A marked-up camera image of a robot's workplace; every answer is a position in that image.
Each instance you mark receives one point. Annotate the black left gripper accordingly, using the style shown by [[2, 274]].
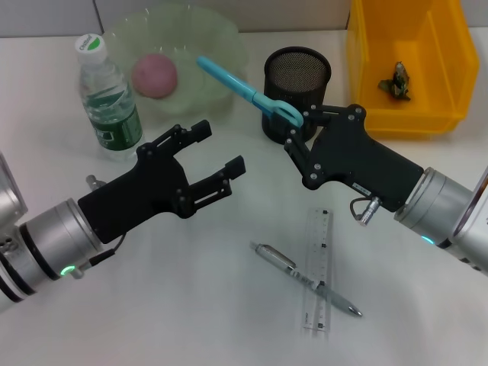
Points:
[[145, 194]]

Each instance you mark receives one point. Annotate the green plastic wrapper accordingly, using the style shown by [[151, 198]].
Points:
[[396, 84]]

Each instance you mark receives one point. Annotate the grey vertical wall trim strip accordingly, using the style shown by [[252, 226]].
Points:
[[98, 17]]

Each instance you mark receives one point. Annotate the black mesh cup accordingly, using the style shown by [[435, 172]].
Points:
[[301, 68]]

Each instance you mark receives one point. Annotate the silver ballpoint pen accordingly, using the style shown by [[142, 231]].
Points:
[[286, 267]]

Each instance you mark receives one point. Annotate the clear plastic ruler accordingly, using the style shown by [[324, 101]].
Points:
[[322, 236]]

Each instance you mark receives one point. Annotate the yellow plastic bin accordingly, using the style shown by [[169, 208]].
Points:
[[373, 95]]

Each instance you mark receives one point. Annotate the clear bottle with green label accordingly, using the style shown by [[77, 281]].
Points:
[[110, 114]]

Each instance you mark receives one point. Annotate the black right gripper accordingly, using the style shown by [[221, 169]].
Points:
[[354, 156]]

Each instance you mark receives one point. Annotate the blue and teal scissors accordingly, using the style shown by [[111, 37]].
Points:
[[228, 78]]

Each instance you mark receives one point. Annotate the pink toy peach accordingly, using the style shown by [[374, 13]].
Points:
[[154, 76]]

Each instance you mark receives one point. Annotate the white and silver right arm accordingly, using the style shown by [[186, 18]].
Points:
[[431, 206]]

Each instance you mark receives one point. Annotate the green translucent fruit bowl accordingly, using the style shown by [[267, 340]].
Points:
[[213, 45]]

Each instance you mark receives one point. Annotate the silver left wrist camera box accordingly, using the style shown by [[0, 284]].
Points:
[[9, 190]]

